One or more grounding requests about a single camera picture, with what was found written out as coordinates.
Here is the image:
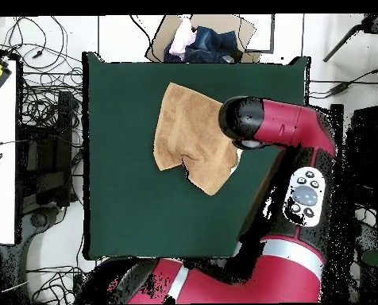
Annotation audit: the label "tan terry towel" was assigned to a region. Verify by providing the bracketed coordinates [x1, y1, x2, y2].
[152, 81, 244, 196]

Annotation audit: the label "dark metal frame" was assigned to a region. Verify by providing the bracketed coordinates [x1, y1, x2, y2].
[245, 14, 276, 54]

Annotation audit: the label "black chair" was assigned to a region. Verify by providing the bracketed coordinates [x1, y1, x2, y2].
[15, 90, 82, 210]
[330, 103, 378, 217]

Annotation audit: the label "black power adapter with cable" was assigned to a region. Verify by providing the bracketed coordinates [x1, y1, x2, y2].
[308, 64, 378, 98]

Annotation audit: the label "white desk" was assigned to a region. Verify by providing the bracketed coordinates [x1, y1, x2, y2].
[0, 60, 18, 245]

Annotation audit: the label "black cable tangle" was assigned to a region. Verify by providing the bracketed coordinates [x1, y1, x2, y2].
[26, 263, 88, 304]
[0, 15, 83, 134]

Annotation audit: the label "pale pink garment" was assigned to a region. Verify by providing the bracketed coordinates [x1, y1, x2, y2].
[168, 17, 197, 60]

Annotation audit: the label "dark blue jeans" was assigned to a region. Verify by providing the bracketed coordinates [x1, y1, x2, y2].
[163, 25, 243, 64]

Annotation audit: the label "cardboard box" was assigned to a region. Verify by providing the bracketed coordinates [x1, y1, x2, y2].
[145, 14, 263, 64]

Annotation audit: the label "dark green table cloth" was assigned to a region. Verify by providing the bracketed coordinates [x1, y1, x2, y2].
[82, 52, 311, 261]

